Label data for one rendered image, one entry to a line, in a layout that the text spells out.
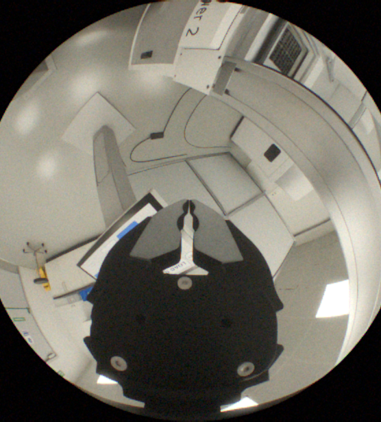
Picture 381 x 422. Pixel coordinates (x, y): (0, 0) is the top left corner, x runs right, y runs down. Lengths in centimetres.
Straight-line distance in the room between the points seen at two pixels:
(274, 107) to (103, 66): 107
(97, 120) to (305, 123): 116
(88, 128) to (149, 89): 56
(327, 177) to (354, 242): 9
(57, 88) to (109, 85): 40
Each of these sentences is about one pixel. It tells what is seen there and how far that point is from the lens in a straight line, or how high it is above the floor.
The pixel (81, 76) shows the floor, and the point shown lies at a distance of 114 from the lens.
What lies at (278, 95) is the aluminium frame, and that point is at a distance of 18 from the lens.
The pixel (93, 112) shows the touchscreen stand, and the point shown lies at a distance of 115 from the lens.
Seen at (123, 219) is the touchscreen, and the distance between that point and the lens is 36.
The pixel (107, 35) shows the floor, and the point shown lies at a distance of 117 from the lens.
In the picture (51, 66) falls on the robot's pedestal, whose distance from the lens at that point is 120.
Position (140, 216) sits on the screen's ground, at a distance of 34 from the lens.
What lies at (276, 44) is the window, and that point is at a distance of 24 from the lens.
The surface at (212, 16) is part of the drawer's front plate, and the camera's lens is 30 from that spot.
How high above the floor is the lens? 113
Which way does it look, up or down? 16 degrees down
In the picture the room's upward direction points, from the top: 148 degrees clockwise
